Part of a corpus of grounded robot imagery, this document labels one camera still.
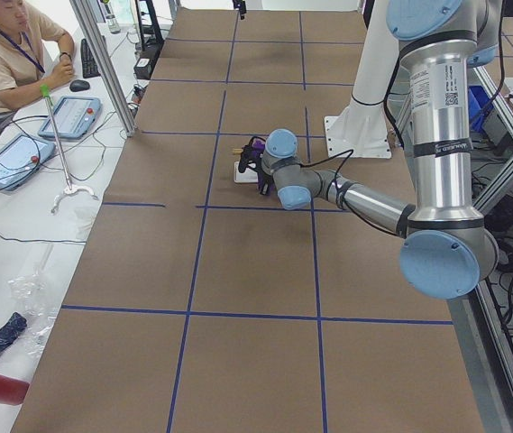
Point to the aluminium frame post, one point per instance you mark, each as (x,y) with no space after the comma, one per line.
(90,29)

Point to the crumpled clear plastic wrap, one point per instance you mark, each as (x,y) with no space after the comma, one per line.
(35,301)

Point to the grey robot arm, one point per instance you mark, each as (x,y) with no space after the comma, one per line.
(407,131)

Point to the blue plastic storage bin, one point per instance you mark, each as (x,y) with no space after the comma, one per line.
(479,107)

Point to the near blue teach pendant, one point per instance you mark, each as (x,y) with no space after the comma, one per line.
(21,157)

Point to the metal reacher grabber stick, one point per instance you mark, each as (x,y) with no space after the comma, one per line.
(70,189)

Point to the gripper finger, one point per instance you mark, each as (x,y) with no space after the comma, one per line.
(239,5)

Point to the far blue teach pendant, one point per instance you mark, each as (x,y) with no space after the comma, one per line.
(75,115)

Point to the purple microfibre towel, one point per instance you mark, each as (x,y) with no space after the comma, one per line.
(265,180)

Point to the seated man beige shirt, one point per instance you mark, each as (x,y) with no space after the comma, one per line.
(35,51)

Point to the white towel rack tray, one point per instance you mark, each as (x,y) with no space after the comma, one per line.
(247,176)

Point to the black computer mouse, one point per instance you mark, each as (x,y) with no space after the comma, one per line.
(78,85)

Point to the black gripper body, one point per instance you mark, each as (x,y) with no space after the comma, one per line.
(263,181)

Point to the black keyboard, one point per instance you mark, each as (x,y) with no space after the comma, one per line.
(88,61)

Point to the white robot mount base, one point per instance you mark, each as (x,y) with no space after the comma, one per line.
(361,128)

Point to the blue teach pendant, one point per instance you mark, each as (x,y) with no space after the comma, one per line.
(75,115)
(21,157)

